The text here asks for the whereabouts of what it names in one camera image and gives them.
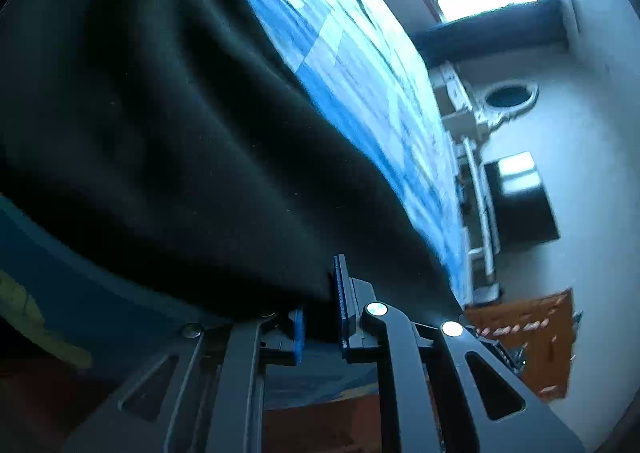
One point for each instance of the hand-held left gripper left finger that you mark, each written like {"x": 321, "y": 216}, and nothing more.
{"x": 298, "y": 337}

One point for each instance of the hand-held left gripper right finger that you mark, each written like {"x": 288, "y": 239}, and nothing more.
{"x": 343, "y": 298}

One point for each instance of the black pants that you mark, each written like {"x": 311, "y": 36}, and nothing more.
{"x": 150, "y": 133}

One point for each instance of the white television stand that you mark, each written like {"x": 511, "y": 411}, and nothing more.
{"x": 480, "y": 213}

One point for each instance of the black flat television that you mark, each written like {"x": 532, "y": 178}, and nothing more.
{"x": 525, "y": 203}

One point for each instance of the white dresser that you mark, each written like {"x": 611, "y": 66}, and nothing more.
{"x": 457, "y": 98}

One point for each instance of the bed with blue patterned sheet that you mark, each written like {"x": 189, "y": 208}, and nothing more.
{"x": 360, "y": 58}

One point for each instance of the white oval vanity mirror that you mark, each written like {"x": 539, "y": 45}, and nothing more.
{"x": 507, "y": 96}

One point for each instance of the dark blue curtain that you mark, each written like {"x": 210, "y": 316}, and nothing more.
{"x": 495, "y": 30}

